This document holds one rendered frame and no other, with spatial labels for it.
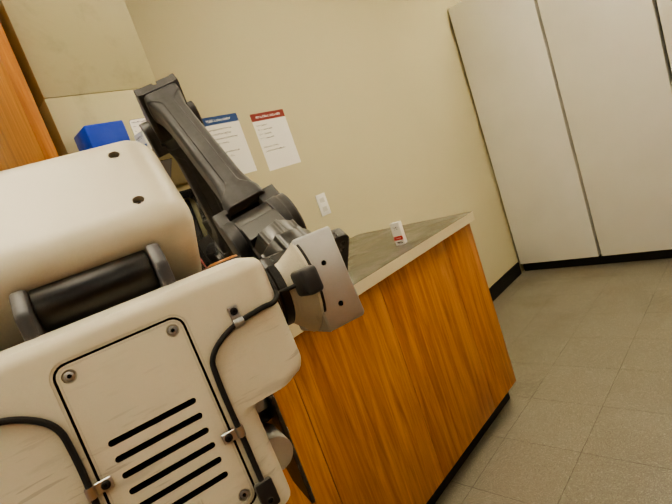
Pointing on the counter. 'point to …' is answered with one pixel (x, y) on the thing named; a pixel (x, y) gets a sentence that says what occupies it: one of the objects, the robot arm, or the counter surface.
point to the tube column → (75, 46)
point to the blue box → (101, 135)
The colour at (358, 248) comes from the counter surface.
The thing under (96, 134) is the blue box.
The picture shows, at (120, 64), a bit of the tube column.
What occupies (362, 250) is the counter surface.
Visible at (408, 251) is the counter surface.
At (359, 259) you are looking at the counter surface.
